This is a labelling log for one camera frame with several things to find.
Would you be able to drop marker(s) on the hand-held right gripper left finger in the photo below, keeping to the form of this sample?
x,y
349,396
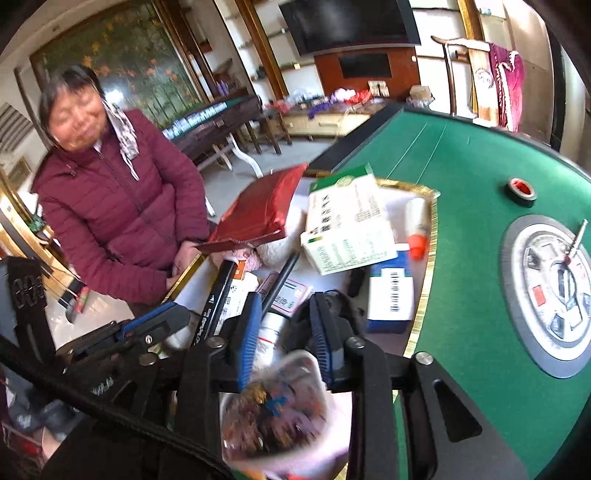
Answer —
x,y
249,341

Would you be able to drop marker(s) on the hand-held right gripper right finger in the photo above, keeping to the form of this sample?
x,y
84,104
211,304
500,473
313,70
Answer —
x,y
318,337

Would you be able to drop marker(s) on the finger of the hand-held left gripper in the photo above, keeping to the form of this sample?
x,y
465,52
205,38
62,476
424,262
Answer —
x,y
152,318

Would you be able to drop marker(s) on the white red pill bottle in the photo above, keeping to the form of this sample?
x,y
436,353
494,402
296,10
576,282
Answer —
x,y
270,341

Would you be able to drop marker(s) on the black marker red end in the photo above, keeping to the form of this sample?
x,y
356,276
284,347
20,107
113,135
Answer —
x,y
217,304

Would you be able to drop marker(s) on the small black object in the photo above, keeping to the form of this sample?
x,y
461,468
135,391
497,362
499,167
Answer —
x,y
358,281

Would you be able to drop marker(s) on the clear plastic pouch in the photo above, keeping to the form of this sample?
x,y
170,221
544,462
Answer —
x,y
277,415

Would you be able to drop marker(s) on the pink fluffy pad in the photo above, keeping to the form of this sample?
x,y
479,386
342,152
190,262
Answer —
x,y
244,261

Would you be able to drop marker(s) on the blue white medicine box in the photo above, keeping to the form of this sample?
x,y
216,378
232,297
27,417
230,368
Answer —
x,y
390,295

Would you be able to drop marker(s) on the white fluffy ball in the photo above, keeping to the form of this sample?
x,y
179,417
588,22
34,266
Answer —
x,y
281,251

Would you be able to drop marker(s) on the green white carton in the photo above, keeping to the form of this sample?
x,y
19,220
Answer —
x,y
346,226

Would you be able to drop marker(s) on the red foil packet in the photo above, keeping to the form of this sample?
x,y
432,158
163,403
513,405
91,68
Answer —
x,y
258,207

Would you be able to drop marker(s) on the gold cardboard box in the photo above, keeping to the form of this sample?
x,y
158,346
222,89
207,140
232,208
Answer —
x,y
393,210

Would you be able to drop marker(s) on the white bottle orange cap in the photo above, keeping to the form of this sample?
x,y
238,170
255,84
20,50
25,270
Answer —
x,y
417,217

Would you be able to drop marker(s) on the gold trimmed wooden furniture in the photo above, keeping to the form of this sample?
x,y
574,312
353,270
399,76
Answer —
x,y
27,240

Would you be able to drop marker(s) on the dark side table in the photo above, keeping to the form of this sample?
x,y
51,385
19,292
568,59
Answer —
x,y
217,124

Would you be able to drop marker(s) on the wooden television stand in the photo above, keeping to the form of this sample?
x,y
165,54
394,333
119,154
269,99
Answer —
x,y
323,122

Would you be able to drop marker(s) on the wooden stool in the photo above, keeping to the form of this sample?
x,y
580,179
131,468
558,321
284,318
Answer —
x,y
272,122

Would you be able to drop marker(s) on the mahjong table centre panel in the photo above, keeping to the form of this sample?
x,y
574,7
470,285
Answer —
x,y
531,277

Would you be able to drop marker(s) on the black tape roll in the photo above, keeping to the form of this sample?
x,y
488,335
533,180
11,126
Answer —
x,y
531,199

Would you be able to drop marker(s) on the slim pen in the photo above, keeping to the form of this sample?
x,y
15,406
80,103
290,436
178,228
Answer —
x,y
575,242

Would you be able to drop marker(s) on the wooden chair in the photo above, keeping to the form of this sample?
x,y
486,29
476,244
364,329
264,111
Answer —
x,y
482,78

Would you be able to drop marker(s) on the magenta fringed cloth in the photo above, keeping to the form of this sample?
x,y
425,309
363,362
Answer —
x,y
508,83

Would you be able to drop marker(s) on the floor standing air conditioner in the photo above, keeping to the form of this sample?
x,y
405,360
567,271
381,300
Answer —
x,y
538,101

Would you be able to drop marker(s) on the gold picture frame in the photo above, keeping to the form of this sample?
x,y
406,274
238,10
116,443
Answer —
x,y
19,173

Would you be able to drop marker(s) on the white wall vent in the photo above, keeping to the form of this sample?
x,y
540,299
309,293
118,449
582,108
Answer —
x,y
14,129

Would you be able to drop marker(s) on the floral wall painting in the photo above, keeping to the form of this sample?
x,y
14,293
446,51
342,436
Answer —
x,y
129,55

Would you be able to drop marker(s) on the wall television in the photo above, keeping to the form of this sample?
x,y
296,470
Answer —
x,y
346,23

